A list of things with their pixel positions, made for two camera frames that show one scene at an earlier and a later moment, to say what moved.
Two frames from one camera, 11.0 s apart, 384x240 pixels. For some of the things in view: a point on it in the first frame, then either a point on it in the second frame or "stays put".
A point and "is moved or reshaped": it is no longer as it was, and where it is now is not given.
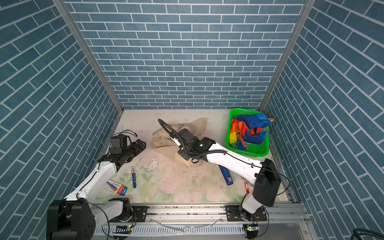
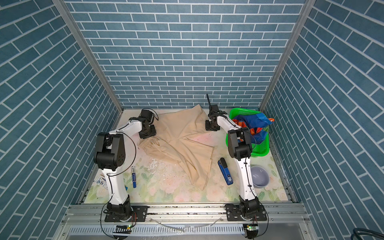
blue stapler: x=226 y=173 stays put
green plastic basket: x=261 y=149 stays put
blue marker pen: x=133 y=170 stays put
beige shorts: x=161 y=138 is moved or reshaped
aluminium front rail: x=288 y=222 stays put
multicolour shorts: x=248 y=129 stays put
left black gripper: x=137 y=149 → x=153 y=132
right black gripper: x=185 y=155 → x=207 y=127
